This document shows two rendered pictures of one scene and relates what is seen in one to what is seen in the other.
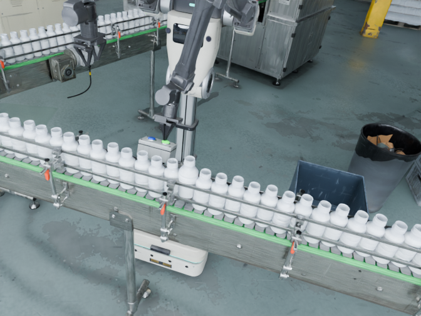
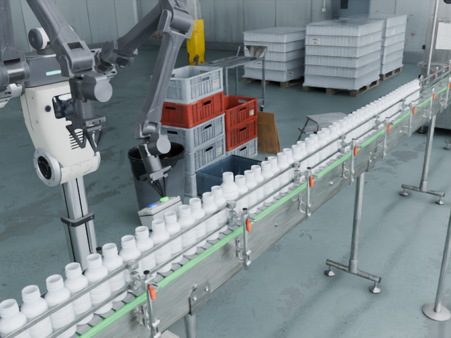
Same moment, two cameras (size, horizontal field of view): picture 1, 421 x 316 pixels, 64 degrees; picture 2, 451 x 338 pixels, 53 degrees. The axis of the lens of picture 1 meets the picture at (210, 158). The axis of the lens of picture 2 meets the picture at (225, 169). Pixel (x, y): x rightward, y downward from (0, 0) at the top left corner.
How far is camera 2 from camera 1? 1.40 m
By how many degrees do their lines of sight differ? 56
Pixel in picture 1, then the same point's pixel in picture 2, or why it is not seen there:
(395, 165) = (180, 166)
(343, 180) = (224, 166)
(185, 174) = (234, 188)
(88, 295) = not seen: outside the picture
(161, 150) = (174, 204)
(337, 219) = (303, 151)
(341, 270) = (317, 186)
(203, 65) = not seen: hidden behind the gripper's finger
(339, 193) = not seen: hidden behind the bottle
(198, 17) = (174, 53)
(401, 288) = (336, 172)
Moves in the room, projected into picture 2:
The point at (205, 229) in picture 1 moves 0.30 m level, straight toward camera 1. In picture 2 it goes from (258, 229) to (335, 247)
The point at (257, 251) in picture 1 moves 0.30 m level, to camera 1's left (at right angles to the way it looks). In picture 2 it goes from (285, 217) to (257, 253)
